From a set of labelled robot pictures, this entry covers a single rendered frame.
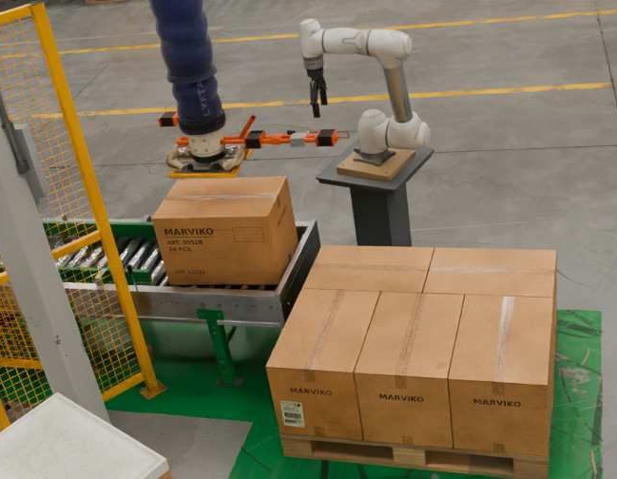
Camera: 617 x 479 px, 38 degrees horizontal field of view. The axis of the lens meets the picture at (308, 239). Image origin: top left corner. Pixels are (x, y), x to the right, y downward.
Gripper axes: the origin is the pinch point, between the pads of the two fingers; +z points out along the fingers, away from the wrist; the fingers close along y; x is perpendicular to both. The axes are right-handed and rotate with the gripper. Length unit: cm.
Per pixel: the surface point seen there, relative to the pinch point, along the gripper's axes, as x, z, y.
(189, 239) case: -70, 58, 22
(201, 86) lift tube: -52, -17, 9
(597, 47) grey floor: 123, 139, -439
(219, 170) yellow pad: -51, 25, 13
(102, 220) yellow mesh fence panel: -100, 34, 46
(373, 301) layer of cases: 22, 86, 30
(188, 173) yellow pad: -66, 25, 15
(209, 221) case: -57, 48, 22
